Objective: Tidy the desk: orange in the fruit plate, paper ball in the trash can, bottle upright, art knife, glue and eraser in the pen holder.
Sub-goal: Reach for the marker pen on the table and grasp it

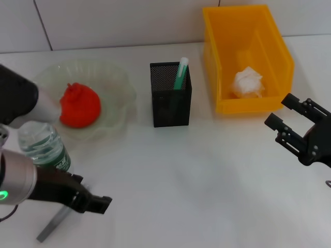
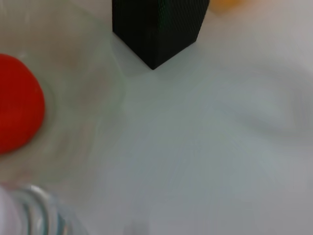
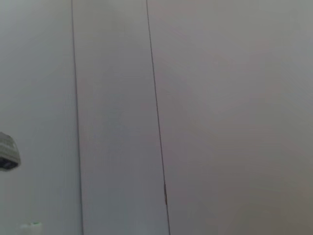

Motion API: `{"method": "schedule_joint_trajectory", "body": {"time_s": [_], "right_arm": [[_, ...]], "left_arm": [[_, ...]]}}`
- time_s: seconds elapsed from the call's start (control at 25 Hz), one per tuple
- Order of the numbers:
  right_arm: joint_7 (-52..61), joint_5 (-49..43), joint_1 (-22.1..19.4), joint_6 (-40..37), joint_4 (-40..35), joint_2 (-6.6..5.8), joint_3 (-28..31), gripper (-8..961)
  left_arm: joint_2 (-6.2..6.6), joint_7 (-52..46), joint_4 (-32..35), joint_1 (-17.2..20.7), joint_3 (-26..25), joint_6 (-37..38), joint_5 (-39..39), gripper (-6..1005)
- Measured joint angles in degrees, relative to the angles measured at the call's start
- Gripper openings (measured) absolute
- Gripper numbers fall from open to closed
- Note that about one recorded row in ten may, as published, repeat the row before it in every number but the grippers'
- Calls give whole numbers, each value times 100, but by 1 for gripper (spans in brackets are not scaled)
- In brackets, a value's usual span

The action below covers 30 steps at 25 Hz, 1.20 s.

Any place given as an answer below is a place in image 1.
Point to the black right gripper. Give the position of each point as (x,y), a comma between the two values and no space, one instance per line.
(320,144)

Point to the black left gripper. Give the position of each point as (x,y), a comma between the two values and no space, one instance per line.
(51,188)

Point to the white paper ball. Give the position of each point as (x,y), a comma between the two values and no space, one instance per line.
(247,82)

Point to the grey marker pen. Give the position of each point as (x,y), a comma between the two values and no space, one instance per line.
(55,222)

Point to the clear green-label water bottle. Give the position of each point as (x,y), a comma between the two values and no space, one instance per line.
(44,149)

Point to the red-orange toy orange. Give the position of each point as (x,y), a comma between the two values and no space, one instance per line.
(82,108)

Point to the mint green pen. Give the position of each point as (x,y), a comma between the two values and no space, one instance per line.
(180,75)

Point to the black mesh pen holder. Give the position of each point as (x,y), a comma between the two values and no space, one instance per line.
(172,111)

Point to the green glass fruit plate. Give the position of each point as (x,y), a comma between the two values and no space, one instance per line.
(111,85)

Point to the yellow plastic bin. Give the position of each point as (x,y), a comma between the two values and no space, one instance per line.
(248,46)

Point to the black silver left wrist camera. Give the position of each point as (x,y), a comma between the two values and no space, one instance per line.
(15,98)

